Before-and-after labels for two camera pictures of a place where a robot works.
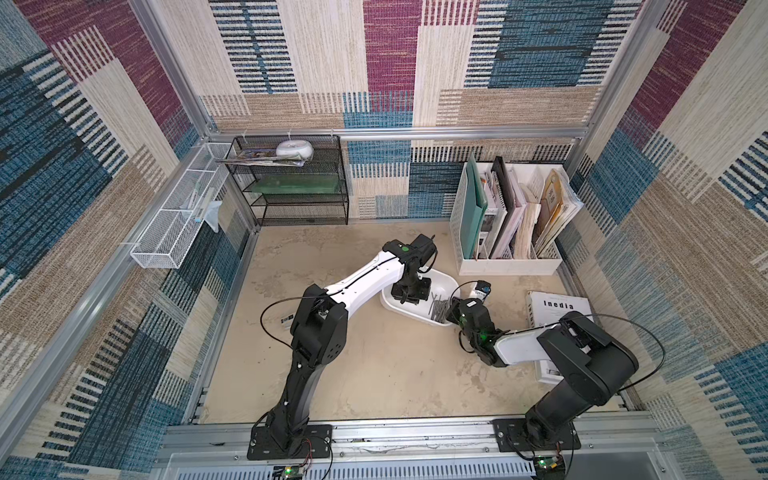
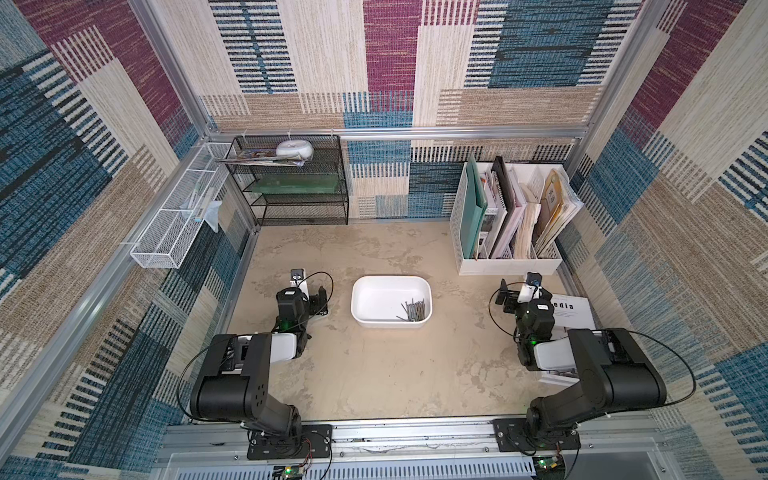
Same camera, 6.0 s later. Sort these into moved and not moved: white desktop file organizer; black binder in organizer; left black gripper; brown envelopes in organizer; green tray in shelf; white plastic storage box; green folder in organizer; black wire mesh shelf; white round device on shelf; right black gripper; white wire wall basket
Moved: left black gripper; white plastic storage box; right black gripper
Not moved: black binder in organizer; black wire mesh shelf; green tray in shelf; brown envelopes in organizer; white wire wall basket; white desktop file organizer; white round device on shelf; green folder in organizer
